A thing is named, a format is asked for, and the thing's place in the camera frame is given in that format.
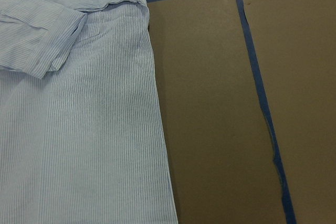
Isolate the light blue striped shirt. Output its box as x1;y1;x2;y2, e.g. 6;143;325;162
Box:
1;0;177;223

